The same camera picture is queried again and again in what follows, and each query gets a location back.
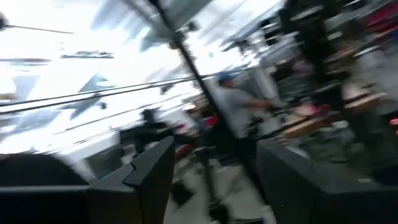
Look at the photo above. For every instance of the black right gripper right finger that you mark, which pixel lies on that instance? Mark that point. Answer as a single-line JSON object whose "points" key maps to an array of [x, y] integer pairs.
{"points": [[298, 193]]}

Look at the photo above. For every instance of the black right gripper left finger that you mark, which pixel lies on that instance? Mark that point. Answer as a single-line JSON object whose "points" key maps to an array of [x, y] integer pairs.
{"points": [[149, 180]]}

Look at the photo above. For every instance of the person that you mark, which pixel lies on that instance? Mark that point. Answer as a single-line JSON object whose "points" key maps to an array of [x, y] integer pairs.
{"points": [[237, 109]]}

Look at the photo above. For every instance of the black aluminium table frame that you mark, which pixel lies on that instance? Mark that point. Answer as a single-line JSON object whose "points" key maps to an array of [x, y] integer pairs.
{"points": [[199, 81]]}

